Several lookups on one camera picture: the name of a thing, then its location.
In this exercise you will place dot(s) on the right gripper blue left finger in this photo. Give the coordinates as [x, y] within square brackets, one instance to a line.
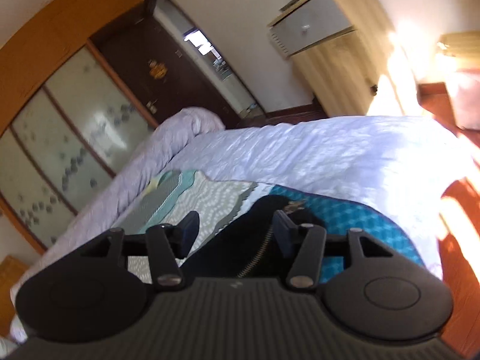
[165, 243]

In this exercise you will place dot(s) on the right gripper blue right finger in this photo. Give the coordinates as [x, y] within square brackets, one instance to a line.
[303, 246]

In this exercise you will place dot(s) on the black pants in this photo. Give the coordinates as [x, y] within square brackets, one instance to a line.
[247, 248]

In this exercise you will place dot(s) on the patterned bed cover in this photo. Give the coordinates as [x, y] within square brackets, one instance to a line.
[171, 196]

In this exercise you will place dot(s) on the lilac rolled duvet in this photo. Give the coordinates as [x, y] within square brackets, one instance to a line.
[399, 166]

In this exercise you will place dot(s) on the sliding glass wardrobe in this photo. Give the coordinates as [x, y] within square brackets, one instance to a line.
[69, 124]

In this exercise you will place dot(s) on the wooden headboard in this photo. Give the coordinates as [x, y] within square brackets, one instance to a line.
[11, 270]

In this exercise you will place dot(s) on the dark brown door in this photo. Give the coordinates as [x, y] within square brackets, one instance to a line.
[154, 69]

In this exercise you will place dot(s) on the wooden cabinet with drawer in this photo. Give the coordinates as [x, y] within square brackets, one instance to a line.
[341, 48]

